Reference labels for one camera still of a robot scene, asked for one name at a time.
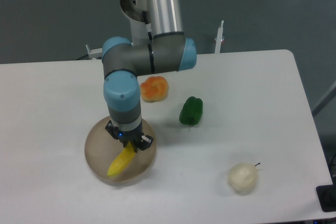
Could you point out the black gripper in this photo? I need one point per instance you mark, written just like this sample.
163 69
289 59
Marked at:
138 140

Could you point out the yellow banana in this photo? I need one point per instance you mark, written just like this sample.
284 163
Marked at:
121 162

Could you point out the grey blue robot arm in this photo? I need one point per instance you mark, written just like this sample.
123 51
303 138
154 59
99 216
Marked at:
164 49

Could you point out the beige round plate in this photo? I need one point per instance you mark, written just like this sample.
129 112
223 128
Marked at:
101 149

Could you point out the green bell pepper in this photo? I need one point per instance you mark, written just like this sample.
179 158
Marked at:
192 111

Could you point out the white pear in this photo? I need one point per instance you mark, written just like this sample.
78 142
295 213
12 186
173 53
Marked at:
243 177

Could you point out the black device at edge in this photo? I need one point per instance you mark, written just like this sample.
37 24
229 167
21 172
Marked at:
326 196

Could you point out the grey table leg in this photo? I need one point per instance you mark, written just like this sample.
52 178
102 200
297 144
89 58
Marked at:
324 100

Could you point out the white metal bracket left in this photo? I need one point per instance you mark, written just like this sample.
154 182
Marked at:
94 53

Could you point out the white metal bracket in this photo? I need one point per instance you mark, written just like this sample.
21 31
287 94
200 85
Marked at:
94 53
219 38

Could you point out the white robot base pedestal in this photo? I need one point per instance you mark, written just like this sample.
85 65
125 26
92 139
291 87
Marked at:
139 24

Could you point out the white metal bracket right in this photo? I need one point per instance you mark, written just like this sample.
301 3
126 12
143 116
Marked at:
219 38

